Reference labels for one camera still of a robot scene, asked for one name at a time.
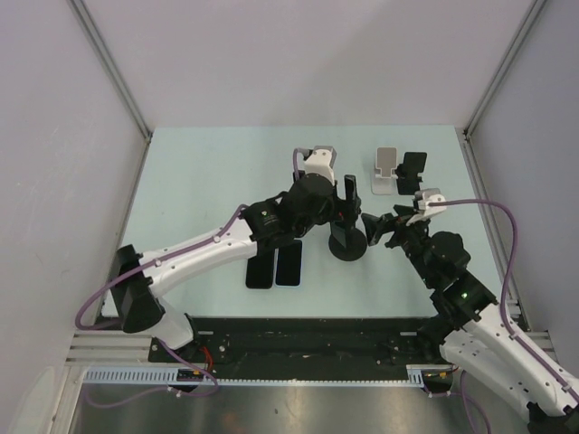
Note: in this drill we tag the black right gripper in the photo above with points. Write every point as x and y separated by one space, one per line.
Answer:
376 226

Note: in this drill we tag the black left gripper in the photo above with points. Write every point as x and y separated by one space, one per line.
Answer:
346 211

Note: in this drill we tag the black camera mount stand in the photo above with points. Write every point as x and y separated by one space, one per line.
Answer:
346 242

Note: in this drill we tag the white phone stand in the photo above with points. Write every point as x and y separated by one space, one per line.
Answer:
385 178

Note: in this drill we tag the black phone stand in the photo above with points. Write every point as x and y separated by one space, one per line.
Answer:
409 173

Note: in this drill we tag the black phone light blue case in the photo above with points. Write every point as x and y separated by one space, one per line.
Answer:
288 266

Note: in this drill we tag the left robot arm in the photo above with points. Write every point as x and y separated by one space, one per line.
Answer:
263 227

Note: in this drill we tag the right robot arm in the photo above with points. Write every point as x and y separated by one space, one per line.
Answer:
472 329

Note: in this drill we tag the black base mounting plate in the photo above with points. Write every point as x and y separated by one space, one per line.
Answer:
300 343

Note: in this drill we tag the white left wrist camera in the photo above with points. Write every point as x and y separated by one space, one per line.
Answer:
320 161

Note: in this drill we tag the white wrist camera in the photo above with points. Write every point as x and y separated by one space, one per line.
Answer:
320 161
427 204

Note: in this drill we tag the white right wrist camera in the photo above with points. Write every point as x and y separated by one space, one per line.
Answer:
427 204

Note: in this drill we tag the right aluminium frame post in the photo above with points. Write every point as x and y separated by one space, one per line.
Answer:
524 29

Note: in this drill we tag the aluminium frame post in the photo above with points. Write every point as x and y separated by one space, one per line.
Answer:
524 29
101 49

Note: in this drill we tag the white slotted cable duct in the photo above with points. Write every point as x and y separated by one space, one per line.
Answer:
372 376

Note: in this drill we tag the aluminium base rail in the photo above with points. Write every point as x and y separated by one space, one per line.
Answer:
108 348

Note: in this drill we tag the left aluminium frame post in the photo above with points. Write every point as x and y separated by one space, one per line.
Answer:
101 49

